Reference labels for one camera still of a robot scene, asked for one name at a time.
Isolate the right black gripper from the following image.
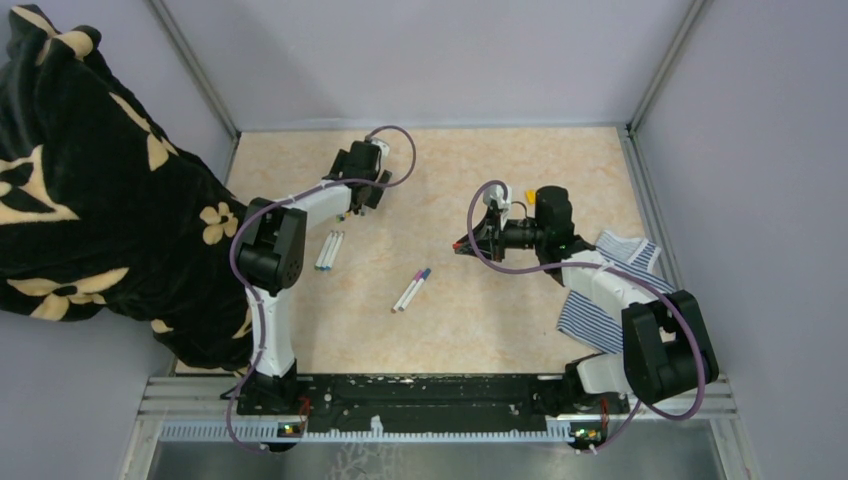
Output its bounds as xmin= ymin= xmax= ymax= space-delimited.
xmin=456 ymin=206 xmax=548 ymax=262

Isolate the purple cap white marker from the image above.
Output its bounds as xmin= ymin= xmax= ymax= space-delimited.
xmin=318 ymin=232 xmax=341 ymax=271

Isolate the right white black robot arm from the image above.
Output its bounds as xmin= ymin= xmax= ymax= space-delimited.
xmin=453 ymin=180 xmax=719 ymax=412

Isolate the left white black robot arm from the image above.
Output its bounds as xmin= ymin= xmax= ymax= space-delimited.
xmin=231 ymin=138 xmax=392 ymax=415

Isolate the blue cap white marker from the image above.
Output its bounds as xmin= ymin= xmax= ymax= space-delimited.
xmin=398 ymin=268 xmax=431 ymax=312

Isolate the blue striped cloth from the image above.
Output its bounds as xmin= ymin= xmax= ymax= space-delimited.
xmin=557 ymin=230 xmax=674 ymax=354

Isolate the black floral blanket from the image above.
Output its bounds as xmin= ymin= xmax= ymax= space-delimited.
xmin=1 ymin=5 xmax=253 ymax=371

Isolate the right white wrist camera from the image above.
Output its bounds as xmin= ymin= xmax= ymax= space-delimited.
xmin=483 ymin=184 xmax=513 ymax=227

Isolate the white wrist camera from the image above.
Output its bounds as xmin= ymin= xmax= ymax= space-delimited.
xmin=365 ymin=136 xmax=391 ymax=171
xmin=483 ymin=184 xmax=513 ymax=227

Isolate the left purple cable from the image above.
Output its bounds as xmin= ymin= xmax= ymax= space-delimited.
xmin=225 ymin=125 xmax=417 ymax=458

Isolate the purple cable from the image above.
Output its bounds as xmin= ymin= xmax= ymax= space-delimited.
xmin=225 ymin=125 xmax=417 ymax=458
xmin=466 ymin=180 xmax=709 ymax=458

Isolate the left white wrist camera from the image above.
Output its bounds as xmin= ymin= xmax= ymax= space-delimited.
xmin=365 ymin=136 xmax=391 ymax=171

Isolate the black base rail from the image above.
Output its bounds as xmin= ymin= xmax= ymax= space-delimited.
xmin=220 ymin=374 xmax=631 ymax=451

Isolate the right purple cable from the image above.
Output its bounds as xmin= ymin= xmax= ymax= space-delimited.
xmin=466 ymin=180 xmax=709 ymax=458

